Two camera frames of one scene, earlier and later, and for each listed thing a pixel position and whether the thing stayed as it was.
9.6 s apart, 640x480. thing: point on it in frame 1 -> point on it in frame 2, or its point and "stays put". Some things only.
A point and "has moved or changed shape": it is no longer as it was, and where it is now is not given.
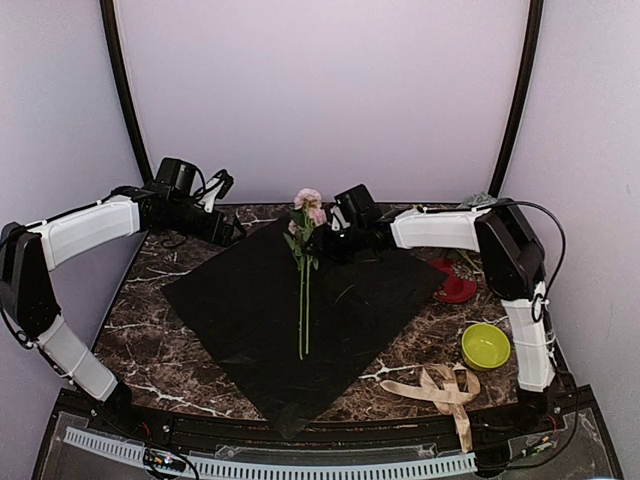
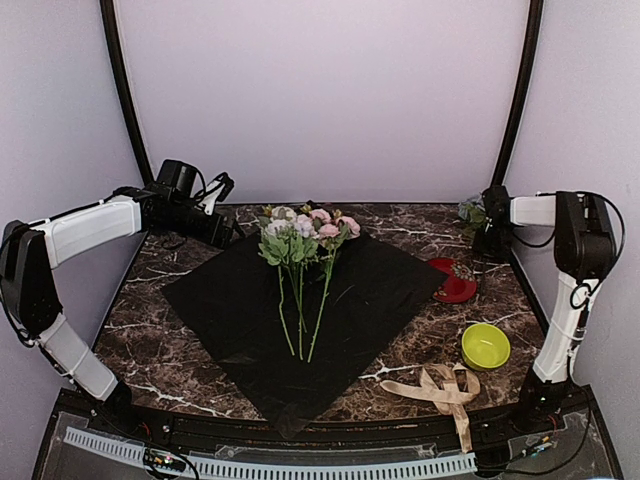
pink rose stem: (304, 244) has moved or changed shape
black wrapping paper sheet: (291, 338) stays put
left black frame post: (110, 23) stays put
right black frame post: (535, 26) stays put
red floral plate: (461, 281) stays put
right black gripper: (324, 247) -> (481, 251)
